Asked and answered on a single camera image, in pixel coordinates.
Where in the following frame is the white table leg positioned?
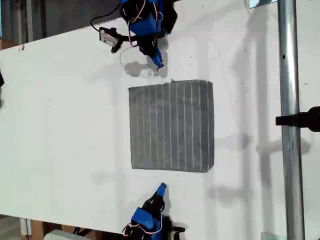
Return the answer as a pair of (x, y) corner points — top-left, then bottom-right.
(19, 217), (32, 237)

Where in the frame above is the black camera cable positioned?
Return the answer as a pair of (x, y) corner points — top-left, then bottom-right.
(90, 4), (124, 33)

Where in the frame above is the white box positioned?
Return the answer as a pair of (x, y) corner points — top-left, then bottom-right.
(44, 229), (85, 240)

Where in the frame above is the steel post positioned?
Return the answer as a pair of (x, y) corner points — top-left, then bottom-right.
(276, 0), (306, 240)

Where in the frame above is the short black camera stalk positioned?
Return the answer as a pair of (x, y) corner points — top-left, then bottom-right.
(111, 34), (139, 55)

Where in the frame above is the grey striped towel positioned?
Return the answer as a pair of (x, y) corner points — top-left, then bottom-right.
(128, 79), (215, 174)

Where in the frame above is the brown cardboard box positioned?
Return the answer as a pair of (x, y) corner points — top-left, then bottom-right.
(0, 38), (20, 51)

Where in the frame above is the black clamp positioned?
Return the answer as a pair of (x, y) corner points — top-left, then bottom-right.
(275, 106), (320, 133)

